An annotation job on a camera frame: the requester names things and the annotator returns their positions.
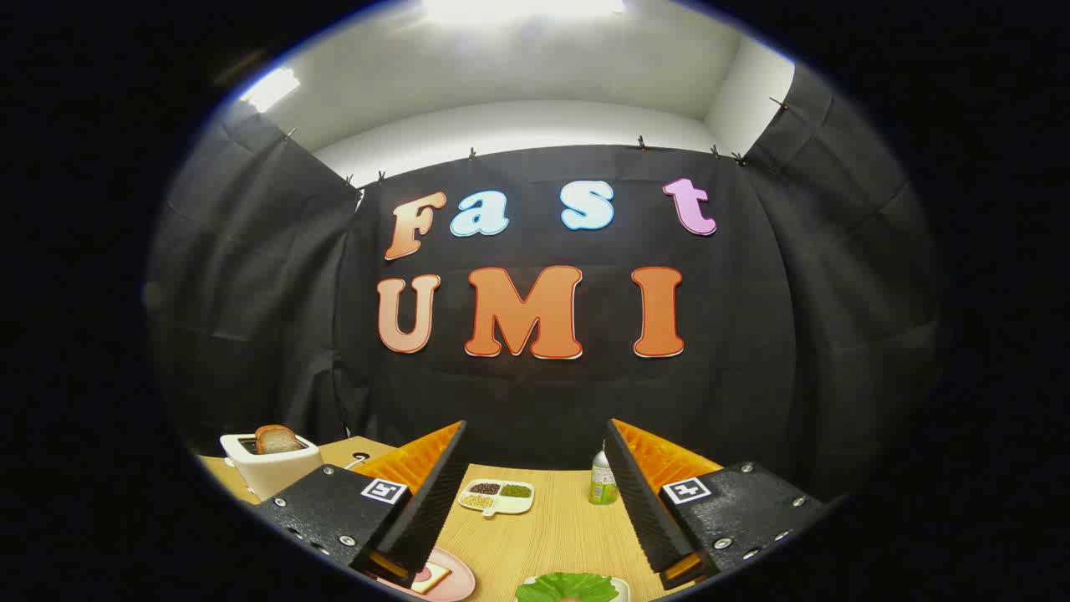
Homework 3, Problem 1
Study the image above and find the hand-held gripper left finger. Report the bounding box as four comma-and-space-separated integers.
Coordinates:
255, 421, 469, 586

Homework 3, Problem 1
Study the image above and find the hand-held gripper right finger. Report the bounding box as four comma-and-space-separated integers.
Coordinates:
604, 418, 837, 590

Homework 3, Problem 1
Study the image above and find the green lettuce leaf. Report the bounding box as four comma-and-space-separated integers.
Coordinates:
516, 572, 619, 602

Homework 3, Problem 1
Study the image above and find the toasted bread slice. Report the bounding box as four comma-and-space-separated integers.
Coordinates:
255, 425, 300, 455

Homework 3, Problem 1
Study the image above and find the green label metal bottle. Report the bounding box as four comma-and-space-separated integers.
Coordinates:
589, 441, 619, 505

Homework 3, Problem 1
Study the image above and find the white divided dish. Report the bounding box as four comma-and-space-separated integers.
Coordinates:
458, 478, 535, 518

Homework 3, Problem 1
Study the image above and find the thick white bread slice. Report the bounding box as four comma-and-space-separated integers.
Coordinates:
410, 562, 452, 594

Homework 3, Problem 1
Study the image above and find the pink plate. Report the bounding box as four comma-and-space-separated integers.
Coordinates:
368, 548, 476, 602

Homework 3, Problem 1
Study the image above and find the white plate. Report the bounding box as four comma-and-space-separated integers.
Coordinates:
522, 575, 629, 602

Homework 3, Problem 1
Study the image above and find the black backdrop cloth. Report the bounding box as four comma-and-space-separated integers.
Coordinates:
146, 63, 945, 503

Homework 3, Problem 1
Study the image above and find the white toaster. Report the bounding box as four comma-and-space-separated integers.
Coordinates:
220, 426, 323, 501

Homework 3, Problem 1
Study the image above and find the ceiling light panel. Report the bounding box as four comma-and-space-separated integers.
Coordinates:
422, 0, 625, 23
241, 67, 301, 114

